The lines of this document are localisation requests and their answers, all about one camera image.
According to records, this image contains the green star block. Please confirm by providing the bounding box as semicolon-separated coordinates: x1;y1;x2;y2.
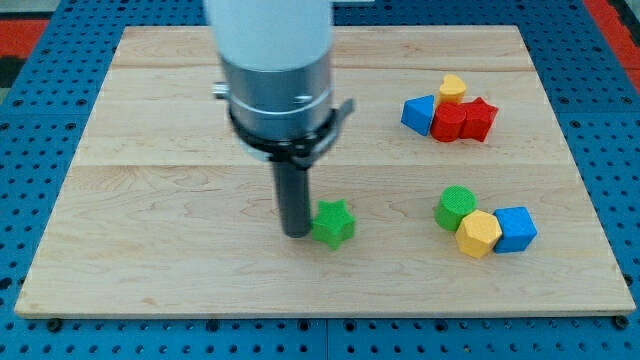
311;199;356;250

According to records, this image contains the yellow heart block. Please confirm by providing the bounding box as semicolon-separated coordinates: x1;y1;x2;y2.
436;74;467;105

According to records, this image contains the blue triangle block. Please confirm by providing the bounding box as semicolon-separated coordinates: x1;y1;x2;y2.
401;95;435;136

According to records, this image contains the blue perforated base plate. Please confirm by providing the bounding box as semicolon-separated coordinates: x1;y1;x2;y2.
1;0;639;359

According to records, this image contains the blue cube block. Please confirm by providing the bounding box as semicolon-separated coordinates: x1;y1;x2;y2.
494;207;537;253

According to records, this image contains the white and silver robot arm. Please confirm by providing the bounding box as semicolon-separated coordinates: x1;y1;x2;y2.
204;0;354;170

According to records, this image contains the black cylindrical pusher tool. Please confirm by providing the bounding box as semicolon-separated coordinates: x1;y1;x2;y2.
272;162;311;238

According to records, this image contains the green cylinder block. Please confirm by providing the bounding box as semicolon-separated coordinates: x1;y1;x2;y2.
434;185;477;231

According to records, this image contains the red star block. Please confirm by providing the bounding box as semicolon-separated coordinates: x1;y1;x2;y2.
459;97;499;142

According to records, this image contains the yellow hexagon block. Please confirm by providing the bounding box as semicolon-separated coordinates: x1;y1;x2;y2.
455;210;502;258

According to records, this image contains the wooden board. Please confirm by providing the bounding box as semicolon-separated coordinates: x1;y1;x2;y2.
15;26;636;319

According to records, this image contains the red cylinder block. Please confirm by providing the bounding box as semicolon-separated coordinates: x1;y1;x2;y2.
430;103;466;142

